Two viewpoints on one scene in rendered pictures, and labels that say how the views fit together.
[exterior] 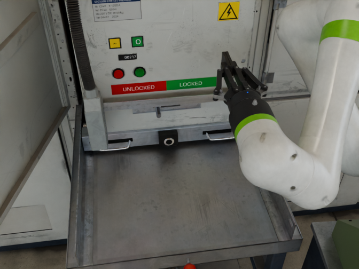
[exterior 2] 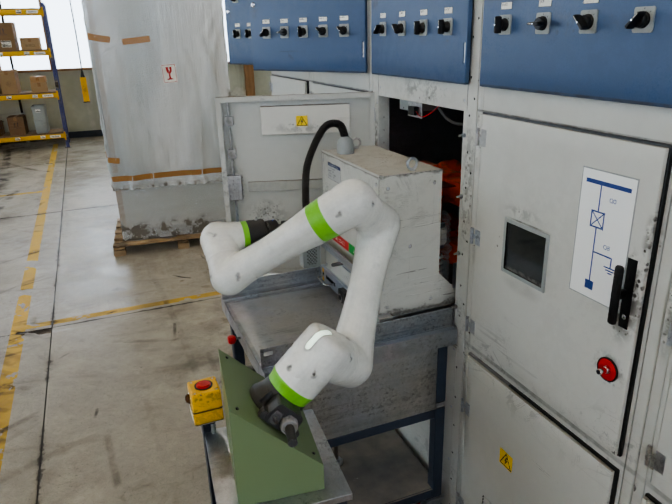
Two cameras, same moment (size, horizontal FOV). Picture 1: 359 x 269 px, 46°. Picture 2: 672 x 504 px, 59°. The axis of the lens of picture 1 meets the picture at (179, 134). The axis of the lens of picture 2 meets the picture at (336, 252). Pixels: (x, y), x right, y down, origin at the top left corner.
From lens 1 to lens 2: 196 cm
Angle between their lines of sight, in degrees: 67
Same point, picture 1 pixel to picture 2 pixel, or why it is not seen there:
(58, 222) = not seen: hidden behind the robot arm
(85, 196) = (279, 289)
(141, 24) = not seen: hidden behind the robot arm
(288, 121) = (488, 405)
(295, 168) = (206, 240)
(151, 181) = (304, 308)
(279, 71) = (478, 324)
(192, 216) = (274, 327)
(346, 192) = not seen: outside the picture
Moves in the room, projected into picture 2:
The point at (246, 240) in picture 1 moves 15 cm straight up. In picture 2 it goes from (256, 350) to (253, 308)
